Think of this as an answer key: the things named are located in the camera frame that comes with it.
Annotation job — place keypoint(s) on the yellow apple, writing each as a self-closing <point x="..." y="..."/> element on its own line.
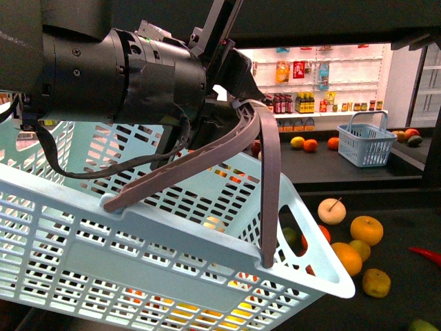
<point x="367" y="229"/>

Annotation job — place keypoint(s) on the large light blue basket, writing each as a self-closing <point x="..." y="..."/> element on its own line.
<point x="185" y="258"/>

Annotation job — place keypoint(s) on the mango pile right shelf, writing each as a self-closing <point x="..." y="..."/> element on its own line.
<point x="411" y="137"/>

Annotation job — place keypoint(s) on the red chili pepper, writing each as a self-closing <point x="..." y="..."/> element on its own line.
<point x="428" y="254"/>

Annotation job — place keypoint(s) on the brown basket handle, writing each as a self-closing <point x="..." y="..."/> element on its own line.
<point x="255" y="120"/>

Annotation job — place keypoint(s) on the orange near small basket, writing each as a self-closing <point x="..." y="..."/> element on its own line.
<point x="333" y="143"/>

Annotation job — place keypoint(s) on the yellow green lemon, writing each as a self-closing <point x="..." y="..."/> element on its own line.
<point x="376" y="283"/>

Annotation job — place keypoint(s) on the white supermarket shelf right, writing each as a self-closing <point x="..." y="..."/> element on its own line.
<point x="320" y="87"/>

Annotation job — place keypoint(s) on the orange beside far lemon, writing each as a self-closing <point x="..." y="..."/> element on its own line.
<point x="310" y="145"/>

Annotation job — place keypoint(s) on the small blue plastic basket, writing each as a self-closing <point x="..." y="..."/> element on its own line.
<point x="366" y="145"/>

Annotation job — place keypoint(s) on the green apple near shelf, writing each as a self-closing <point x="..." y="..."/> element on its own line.
<point x="421" y="325"/>

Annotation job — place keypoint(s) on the orange fruit near front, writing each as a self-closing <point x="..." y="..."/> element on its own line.
<point x="349" y="257"/>

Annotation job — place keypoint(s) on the yellow lemon on far shelf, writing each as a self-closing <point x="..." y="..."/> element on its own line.
<point x="297" y="143"/>

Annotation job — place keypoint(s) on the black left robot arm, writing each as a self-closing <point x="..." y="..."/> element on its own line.
<point x="63" y="61"/>

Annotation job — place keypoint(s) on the white pear with stem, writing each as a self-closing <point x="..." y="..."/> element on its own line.
<point x="332" y="211"/>

